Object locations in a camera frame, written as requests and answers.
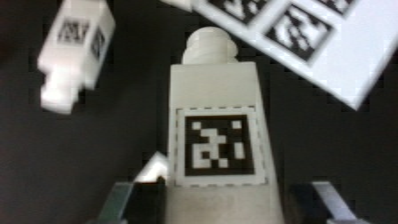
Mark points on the white table leg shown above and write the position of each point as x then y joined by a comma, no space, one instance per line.
222,190
72,52

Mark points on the white table leg front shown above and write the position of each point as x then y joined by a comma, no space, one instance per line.
72,52

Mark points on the white tag sheet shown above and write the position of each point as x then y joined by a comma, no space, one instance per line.
328,37

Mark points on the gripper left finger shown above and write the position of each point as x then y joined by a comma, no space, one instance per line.
133,204

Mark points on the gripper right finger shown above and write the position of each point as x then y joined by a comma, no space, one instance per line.
321,208

